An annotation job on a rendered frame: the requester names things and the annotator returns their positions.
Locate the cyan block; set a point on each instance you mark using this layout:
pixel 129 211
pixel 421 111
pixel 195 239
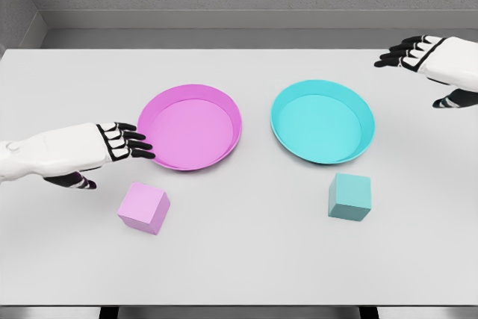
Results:
pixel 349 195

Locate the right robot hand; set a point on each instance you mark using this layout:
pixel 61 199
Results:
pixel 453 63

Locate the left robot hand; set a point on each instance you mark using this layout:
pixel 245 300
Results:
pixel 80 147

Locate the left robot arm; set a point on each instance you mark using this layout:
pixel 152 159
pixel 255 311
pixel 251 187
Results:
pixel 18 158

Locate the pink block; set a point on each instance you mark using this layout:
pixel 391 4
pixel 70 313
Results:
pixel 143 207

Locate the pink plate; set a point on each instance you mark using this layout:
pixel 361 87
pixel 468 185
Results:
pixel 192 133

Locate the cyan plate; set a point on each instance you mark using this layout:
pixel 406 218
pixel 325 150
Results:
pixel 323 121

